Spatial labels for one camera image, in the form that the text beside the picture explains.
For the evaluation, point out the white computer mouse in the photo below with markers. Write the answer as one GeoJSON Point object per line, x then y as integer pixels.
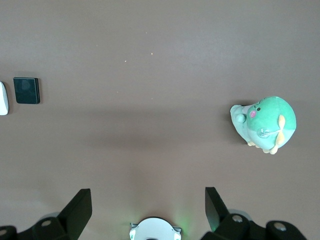
{"type": "Point", "coordinates": [3, 100]}

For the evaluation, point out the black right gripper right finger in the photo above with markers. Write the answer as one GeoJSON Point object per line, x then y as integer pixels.
{"type": "Point", "coordinates": [222, 220]}

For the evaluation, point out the brown table cover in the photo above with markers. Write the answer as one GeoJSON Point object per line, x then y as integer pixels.
{"type": "Point", "coordinates": [160, 62]}

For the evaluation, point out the black smartphone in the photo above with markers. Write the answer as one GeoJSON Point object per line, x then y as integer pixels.
{"type": "Point", "coordinates": [26, 91]}

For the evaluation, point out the green plush toy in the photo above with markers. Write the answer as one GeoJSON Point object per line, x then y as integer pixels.
{"type": "Point", "coordinates": [270, 120]}

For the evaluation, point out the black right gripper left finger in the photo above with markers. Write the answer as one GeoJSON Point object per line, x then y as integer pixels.
{"type": "Point", "coordinates": [72, 217]}

